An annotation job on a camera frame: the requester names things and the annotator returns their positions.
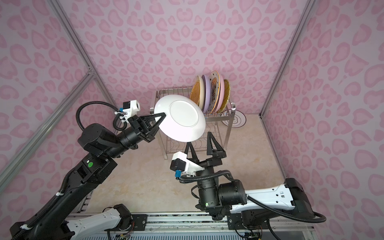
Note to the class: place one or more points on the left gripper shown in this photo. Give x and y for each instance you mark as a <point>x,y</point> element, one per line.
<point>140,125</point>

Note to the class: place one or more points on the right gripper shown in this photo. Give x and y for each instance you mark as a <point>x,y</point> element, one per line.
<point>217,161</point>

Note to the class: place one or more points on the white plate orange sunburst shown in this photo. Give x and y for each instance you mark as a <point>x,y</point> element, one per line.
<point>184,121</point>

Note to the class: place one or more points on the white plate black rim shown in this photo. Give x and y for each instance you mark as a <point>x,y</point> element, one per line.
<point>239,120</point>

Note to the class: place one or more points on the orange woven plate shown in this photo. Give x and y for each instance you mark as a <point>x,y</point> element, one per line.
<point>195,93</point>

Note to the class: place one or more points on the pink bear plate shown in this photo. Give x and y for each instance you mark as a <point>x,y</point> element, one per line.
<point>221,95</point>

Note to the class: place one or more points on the purple shell-shaped plate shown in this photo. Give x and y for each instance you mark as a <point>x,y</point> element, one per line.
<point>207,93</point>

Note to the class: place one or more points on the yellow woven plate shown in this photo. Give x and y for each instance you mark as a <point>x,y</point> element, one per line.
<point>226,96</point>

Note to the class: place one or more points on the white star cartoon plate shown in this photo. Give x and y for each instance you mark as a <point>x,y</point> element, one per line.
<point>215,81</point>

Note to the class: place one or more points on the cream plain plate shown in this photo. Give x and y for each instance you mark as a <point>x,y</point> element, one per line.
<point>201,91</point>

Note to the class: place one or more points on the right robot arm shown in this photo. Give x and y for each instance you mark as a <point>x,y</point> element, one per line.
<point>221,195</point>

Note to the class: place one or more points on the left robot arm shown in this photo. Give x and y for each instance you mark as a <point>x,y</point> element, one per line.
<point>103,146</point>

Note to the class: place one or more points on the steel two-tier dish rack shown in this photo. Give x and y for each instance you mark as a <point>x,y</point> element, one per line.
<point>219,124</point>

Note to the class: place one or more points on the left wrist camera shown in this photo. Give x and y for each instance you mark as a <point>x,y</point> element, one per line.
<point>128,110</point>

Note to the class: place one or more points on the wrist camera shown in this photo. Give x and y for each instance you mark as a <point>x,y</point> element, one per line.
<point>128,110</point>
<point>181,164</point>

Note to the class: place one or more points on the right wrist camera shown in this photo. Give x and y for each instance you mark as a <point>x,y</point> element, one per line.
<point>181,164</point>

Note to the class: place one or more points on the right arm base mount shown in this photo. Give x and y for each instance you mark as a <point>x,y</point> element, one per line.
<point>248,220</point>

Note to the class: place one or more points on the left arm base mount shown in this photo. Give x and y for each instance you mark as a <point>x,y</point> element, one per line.
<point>128,221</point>

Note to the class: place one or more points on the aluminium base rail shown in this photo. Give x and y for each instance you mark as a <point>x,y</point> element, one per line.
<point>192,223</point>

